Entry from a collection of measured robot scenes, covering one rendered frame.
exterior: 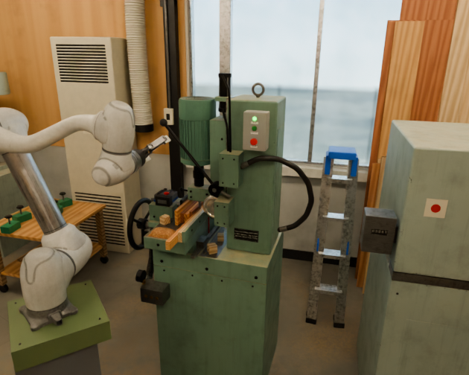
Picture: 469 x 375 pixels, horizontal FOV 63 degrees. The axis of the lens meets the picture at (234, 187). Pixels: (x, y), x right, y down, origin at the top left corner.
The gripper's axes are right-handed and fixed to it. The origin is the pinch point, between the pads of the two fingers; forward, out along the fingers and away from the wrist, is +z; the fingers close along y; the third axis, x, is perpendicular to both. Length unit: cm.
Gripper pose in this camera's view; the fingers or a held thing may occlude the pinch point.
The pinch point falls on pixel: (157, 148)
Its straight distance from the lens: 171.2
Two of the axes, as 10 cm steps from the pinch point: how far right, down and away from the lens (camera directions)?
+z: 2.9, -3.3, 9.0
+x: -6.4, -7.7, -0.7
